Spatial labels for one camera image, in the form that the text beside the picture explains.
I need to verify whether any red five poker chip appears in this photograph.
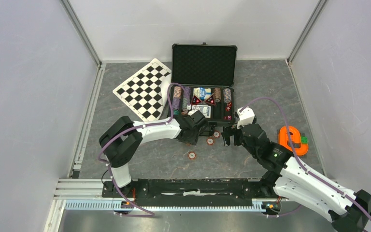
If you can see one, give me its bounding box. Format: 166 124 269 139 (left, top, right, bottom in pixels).
206 137 215 145
212 130 221 139
188 151 197 160

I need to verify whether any all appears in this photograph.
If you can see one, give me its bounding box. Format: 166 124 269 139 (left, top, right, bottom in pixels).
204 94 216 106
191 95 202 105

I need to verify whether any brown poker chip stack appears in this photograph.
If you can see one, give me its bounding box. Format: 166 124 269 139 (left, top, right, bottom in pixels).
214 87 221 102

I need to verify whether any green white chip stack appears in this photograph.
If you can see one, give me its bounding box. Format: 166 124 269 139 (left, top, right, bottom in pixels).
182 97 189 111

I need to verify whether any blue boxed card deck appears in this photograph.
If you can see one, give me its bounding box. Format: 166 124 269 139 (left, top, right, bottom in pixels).
193 87 212 101

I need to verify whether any purple poker chip stack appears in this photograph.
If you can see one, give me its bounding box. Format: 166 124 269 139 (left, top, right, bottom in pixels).
172 87 191 111

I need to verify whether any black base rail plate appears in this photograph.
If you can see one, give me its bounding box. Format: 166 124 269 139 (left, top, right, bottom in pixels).
102 178 279 207

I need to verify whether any blue backed card deck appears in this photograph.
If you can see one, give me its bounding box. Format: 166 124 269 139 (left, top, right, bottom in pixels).
193 105 211 118

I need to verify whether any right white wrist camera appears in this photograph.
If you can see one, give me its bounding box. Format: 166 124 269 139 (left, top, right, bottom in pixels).
235 107 256 129

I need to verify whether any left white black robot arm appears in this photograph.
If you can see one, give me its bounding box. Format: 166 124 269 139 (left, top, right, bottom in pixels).
99 110 208 197

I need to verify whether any orange poker chip stack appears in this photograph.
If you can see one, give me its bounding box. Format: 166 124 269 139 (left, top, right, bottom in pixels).
173 86 183 99

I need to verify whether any red dice group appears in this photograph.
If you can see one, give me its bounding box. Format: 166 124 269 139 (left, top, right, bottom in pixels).
224 102 233 120

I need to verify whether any pink grey chip stack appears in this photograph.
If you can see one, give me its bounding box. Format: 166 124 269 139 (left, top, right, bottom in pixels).
223 88 232 104

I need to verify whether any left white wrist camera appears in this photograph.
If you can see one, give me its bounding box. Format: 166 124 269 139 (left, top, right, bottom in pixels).
187 105 200 115

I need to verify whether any black poker set case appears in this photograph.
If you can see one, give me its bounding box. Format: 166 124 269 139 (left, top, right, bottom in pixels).
171 43 238 136

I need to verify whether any black white checkerboard mat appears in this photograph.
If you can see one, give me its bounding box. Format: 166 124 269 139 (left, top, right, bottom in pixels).
113 58 171 122

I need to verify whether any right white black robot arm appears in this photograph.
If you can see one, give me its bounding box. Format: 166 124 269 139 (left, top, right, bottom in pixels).
222 123 371 232

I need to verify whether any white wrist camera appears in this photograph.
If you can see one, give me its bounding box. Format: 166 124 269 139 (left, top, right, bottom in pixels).
187 105 200 115
235 107 256 129

